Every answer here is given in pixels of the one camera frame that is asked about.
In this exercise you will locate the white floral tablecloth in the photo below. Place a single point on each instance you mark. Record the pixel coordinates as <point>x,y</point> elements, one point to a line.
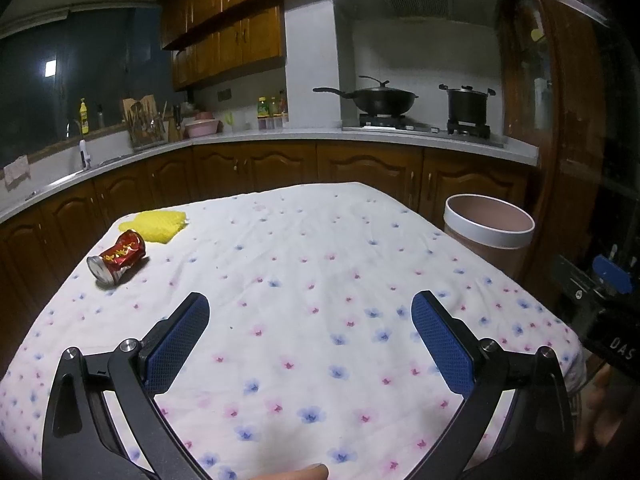
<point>310,270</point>

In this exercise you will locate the brown wooden wall cabinets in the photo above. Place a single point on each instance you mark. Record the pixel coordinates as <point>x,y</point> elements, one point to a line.
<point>235,25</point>

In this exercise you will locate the brown wooden base cabinets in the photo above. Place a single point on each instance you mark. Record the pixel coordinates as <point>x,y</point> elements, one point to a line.
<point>280,165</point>

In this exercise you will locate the wooden glass-door cabinet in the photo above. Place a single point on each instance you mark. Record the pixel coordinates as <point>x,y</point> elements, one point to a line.
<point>575,110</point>

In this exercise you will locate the steel gas stove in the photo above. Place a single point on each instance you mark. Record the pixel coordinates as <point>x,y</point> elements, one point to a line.
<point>425,127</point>

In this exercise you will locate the white kitchen countertop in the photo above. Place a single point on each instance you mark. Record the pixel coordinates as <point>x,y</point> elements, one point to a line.
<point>300,136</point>

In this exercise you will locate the crushed red can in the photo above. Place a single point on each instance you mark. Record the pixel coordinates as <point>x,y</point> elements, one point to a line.
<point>117,257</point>

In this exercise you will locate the pink plastic basin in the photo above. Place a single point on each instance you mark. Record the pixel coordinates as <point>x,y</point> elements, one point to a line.
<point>201,128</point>

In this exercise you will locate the person's left hand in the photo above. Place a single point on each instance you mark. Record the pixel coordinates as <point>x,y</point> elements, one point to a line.
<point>295,472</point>

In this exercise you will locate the yellow dish soap bottle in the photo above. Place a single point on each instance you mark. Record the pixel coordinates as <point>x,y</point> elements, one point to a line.
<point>84,117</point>

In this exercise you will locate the utensil drying rack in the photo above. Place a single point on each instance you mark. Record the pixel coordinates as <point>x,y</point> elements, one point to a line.
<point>145,125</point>

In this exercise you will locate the black wok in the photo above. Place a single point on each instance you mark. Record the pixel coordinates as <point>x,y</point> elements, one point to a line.
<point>385,100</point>

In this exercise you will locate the white sink faucet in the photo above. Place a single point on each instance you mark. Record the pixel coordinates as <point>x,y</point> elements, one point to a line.
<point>84,152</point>

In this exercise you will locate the black cooking pot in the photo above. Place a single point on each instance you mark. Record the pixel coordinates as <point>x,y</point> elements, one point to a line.
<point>467,105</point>

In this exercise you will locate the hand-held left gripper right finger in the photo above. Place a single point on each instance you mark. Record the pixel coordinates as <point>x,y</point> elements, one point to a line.
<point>442,345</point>

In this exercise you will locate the pink hanging rag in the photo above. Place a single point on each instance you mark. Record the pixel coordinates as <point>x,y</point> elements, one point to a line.
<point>16,171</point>

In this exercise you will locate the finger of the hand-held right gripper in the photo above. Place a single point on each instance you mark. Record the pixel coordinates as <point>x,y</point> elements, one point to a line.
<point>615,275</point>

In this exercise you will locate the dark kitchen window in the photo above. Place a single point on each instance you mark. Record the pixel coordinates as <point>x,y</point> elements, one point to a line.
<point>100,70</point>

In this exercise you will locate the round white trash bin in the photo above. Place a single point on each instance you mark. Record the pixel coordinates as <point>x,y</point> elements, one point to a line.
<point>490,240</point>

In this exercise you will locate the dark wall outlet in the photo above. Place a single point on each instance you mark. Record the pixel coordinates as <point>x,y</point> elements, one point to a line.
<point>225,94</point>

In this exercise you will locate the yellow cloth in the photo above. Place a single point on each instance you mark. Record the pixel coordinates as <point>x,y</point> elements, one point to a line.
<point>157,225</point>

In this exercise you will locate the person's bare leg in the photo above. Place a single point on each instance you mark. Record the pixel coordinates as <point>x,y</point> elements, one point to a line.
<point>600,410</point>

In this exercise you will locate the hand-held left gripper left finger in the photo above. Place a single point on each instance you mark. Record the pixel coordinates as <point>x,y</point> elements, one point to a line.
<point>180,340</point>

